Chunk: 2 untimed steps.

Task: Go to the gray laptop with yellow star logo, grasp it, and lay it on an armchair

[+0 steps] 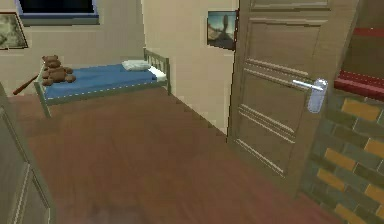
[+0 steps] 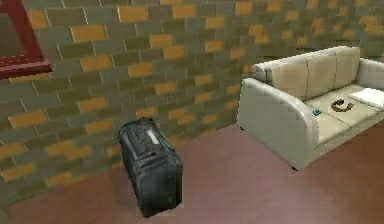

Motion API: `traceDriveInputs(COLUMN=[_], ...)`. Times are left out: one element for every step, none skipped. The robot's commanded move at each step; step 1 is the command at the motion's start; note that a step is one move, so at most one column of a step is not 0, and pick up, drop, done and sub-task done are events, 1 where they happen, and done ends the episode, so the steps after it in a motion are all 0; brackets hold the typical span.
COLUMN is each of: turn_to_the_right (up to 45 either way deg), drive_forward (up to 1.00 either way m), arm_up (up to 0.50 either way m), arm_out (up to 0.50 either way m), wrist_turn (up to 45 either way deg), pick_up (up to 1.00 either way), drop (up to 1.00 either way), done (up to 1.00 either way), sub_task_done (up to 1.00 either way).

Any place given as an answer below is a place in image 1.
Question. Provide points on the white pillow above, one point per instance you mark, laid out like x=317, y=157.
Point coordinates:
x=136, y=65

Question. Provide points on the brown panelled room door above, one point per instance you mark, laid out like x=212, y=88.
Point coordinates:
x=276, y=100

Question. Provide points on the framed picture with dark figure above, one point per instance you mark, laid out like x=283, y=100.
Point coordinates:
x=221, y=30

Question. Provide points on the grey bed with blue cover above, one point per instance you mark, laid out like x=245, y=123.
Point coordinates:
x=100, y=80

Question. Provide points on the brown teddy bear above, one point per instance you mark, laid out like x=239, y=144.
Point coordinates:
x=56, y=70

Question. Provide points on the brown baseball bat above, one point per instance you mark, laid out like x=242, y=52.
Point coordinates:
x=25, y=85

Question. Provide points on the grey-brown cupboard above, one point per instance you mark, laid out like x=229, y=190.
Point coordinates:
x=18, y=180

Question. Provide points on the framed greenish picture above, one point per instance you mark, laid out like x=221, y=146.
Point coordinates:
x=10, y=31

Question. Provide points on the dark window with blue frame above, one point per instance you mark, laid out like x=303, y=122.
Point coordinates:
x=58, y=10

